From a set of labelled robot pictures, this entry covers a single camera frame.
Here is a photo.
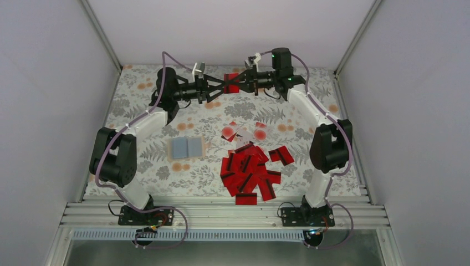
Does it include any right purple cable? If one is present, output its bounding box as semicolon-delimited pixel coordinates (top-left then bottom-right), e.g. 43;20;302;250
258;50;355;251

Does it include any red card left pile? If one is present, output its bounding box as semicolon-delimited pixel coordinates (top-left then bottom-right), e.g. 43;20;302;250
220;169;244;197

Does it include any clear card red dot left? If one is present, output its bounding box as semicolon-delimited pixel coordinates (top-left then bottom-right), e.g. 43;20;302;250
221;121;239;142

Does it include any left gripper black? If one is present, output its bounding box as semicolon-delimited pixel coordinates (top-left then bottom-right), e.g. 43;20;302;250
171;74;226;104

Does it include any red card right pile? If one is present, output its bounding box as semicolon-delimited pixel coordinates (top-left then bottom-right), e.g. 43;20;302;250
268;146;294;166

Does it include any beige card holder wallet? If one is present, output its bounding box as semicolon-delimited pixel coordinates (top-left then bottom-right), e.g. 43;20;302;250
167;136;206;161

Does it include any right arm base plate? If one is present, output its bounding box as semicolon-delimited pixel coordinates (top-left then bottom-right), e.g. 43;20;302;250
279;206;335;227

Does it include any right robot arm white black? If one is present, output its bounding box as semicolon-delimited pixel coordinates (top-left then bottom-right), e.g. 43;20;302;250
225;48;353;226

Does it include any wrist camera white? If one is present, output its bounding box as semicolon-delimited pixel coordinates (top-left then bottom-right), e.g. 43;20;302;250
192;62;205;80
244;53;262;71

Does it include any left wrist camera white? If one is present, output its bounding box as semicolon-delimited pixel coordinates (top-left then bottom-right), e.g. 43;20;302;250
192;62;205;80

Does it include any clear card red dot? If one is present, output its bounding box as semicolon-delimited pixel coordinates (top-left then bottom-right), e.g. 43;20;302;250
253;122;268;141
221;121;239;142

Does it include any red card on rail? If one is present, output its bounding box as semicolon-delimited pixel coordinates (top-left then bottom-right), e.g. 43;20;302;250
235;193;257;206

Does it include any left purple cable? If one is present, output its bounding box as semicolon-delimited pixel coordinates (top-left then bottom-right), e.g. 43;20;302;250
94;51;195;250

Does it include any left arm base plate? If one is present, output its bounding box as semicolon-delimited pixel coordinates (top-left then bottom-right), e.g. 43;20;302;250
117;206;174;226

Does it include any red card lower right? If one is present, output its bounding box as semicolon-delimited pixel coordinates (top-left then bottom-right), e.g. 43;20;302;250
258;170;282;201

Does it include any aluminium rail frame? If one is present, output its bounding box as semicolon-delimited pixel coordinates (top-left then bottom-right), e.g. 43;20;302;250
60;196;390;229

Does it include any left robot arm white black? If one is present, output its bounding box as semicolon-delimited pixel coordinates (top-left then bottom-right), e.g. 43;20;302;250
89;67;231;224

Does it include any purple cable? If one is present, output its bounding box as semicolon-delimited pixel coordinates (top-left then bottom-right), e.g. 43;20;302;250
258;50;355;251
94;51;195;250

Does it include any clear card red dot right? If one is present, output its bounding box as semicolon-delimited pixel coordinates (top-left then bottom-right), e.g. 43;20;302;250
253;122;268;141

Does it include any red card pile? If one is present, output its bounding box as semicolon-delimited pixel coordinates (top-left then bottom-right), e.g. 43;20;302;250
221;144;269;181
220;169;244;197
268;146;294;166

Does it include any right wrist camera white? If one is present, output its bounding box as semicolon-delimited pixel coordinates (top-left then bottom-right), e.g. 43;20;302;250
244;53;262;71

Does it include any red card centre pile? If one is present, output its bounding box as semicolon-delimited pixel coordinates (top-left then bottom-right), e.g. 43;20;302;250
221;144;269;181

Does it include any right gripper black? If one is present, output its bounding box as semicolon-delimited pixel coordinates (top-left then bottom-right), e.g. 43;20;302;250
228;64;278;96

